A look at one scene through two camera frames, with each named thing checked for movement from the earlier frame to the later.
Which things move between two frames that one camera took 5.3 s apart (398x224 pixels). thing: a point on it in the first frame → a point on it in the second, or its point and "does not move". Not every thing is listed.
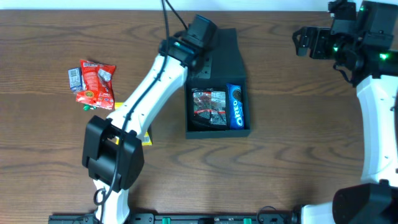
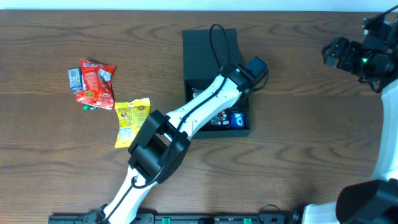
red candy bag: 97,89 does not move
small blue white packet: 76,80 does not move
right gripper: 313,42 → 343,53
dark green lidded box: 219,106 does not move
